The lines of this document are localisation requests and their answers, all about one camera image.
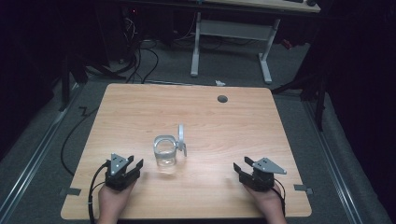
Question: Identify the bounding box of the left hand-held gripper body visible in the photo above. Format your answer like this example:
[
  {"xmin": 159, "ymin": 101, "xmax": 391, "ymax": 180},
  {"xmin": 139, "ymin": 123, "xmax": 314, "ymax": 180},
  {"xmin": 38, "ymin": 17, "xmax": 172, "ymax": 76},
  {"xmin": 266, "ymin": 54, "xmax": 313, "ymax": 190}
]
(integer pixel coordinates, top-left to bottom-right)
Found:
[{"xmin": 105, "ymin": 152, "xmax": 141, "ymax": 191}]

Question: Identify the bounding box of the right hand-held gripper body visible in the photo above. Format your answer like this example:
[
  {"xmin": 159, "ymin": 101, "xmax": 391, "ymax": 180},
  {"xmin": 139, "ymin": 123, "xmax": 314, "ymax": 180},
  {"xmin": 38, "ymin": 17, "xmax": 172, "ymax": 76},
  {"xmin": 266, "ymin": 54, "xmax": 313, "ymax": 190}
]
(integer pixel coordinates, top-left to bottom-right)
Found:
[{"xmin": 237, "ymin": 157, "xmax": 288, "ymax": 192}]

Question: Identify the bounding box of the person's right hand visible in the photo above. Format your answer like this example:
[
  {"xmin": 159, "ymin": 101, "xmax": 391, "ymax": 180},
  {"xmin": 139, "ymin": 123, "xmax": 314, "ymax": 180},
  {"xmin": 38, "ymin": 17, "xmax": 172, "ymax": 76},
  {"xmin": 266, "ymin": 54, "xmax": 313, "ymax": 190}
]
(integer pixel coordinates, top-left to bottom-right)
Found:
[{"xmin": 243, "ymin": 182, "xmax": 288, "ymax": 224}]

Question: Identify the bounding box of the person's left hand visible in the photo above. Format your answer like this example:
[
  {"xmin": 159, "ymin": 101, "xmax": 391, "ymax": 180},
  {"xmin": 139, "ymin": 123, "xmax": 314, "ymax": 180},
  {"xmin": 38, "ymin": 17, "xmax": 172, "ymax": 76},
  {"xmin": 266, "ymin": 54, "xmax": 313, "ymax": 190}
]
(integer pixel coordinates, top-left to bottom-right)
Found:
[{"xmin": 97, "ymin": 179, "xmax": 138, "ymax": 224}]

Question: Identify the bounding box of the grey tape piece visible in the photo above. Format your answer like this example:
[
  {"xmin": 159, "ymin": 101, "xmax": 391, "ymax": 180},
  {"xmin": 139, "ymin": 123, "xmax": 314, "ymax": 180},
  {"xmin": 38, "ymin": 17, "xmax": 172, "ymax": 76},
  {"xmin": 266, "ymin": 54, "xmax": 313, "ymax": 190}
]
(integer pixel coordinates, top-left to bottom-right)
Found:
[
  {"xmin": 293, "ymin": 183, "xmax": 314, "ymax": 196},
  {"xmin": 60, "ymin": 186, "xmax": 82, "ymax": 197}
]

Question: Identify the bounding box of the black metal stand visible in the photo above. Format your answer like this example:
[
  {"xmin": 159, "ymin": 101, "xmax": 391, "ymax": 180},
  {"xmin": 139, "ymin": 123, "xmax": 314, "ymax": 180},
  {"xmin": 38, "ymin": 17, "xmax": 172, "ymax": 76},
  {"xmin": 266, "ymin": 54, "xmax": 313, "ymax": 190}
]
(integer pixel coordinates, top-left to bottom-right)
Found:
[
  {"xmin": 58, "ymin": 54, "xmax": 90, "ymax": 113},
  {"xmin": 270, "ymin": 69, "xmax": 330, "ymax": 133}
]

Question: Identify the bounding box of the desk with white metal legs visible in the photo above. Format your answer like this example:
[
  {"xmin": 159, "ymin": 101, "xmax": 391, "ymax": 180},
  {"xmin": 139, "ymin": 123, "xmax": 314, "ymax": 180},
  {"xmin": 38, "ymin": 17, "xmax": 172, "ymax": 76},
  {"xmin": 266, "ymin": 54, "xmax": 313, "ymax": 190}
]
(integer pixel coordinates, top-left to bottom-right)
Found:
[{"xmin": 190, "ymin": 0, "xmax": 322, "ymax": 85}]

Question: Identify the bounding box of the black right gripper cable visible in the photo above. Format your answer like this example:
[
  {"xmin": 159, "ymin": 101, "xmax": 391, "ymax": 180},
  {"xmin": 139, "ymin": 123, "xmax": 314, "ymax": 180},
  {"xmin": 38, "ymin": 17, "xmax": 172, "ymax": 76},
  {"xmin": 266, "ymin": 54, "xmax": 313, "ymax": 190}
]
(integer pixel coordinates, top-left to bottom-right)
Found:
[{"xmin": 272, "ymin": 178, "xmax": 287, "ymax": 217}]

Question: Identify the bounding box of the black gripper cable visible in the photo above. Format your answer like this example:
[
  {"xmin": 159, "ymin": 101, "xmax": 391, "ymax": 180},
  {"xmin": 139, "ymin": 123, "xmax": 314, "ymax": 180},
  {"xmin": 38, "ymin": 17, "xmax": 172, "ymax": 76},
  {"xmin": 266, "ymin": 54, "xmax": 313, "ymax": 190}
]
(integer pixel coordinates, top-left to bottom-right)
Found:
[
  {"xmin": 87, "ymin": 161, "xmax": 112, "ymax": 224},
  {"xmin": 272, "ymin": 178, "xmax": 287, "ymax": 217}
]

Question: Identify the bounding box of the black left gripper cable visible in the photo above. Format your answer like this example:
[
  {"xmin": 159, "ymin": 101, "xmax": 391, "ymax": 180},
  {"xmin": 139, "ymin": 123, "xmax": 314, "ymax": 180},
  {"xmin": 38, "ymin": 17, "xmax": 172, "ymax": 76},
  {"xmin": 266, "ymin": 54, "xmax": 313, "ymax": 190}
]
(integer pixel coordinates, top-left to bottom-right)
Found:
[{"xmin": 87, "ymin": 161, "xmax": 112, "ymax": 224}]

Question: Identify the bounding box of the black floor cable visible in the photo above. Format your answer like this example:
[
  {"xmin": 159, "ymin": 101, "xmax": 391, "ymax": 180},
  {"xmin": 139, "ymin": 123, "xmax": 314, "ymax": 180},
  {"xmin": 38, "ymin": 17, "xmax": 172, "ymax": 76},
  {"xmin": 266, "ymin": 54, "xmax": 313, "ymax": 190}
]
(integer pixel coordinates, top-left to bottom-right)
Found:
[{"xmin": 60, "ymin": 105, "xmax": 101, "ymax": 177}]

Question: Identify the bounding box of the aluminium floor rail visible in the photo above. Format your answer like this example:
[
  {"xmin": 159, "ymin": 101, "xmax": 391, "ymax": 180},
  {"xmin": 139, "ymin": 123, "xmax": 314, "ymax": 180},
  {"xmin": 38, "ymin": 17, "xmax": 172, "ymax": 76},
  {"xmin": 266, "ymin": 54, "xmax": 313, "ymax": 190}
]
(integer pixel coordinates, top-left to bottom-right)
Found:
[
  {"xmin": 0, "ymin": 83, "xmax": 86, "ymax": 220},
  {"xmin": 302, "ymin": 98, "xmax": 364, "ymax": 224}
]

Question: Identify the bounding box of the bundle of black cables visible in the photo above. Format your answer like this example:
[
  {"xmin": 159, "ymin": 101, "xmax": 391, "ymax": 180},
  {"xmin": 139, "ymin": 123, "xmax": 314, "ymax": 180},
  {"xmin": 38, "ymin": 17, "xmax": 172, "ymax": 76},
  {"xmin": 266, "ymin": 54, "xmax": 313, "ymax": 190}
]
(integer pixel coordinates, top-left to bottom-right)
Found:
[{"xmin": 122, "ymin": 15, "xmax": 161, "ymax": 85}]

